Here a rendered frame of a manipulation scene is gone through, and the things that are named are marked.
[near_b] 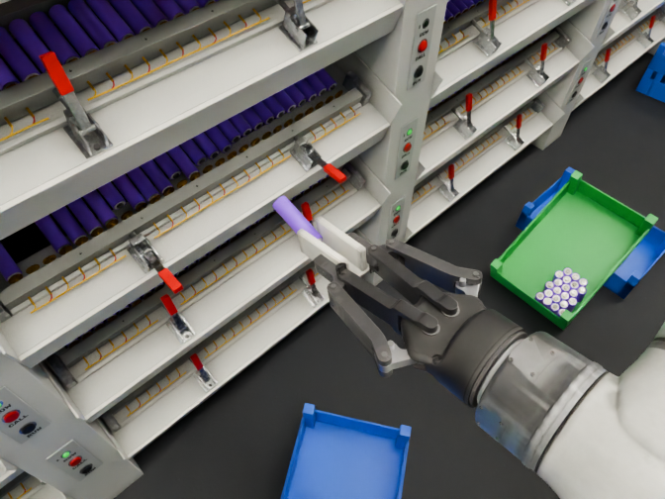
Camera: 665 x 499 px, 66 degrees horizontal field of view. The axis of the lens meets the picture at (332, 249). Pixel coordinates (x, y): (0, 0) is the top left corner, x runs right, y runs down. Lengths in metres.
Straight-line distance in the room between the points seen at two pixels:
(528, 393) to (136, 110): 0.44
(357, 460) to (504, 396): 0.69
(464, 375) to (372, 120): 0.53
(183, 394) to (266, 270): 0.29
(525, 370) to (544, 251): 0.93
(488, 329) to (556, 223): 0.95
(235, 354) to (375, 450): 0.32
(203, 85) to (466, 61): 0.55
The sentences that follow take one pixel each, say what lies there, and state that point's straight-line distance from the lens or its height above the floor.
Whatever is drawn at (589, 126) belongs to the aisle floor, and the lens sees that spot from 1.78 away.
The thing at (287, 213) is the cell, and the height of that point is 0.61.
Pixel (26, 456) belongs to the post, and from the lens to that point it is 0.85.
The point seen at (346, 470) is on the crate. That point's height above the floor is 0.00.
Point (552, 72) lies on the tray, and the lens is 1.40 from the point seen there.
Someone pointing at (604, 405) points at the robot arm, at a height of 0.70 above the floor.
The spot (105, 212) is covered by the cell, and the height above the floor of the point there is 0.54.
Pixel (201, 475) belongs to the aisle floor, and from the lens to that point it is 1.08.
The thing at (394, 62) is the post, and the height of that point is 0.59.
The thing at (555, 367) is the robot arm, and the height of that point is 0.69.
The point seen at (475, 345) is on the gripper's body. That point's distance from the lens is 0.41.
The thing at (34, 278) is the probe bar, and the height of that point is 0.53.
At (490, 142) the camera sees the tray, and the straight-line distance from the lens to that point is 1.43.
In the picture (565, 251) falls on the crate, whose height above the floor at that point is 0.06.
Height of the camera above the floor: 1.02
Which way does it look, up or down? 53 degrees down
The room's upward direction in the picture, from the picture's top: straight up
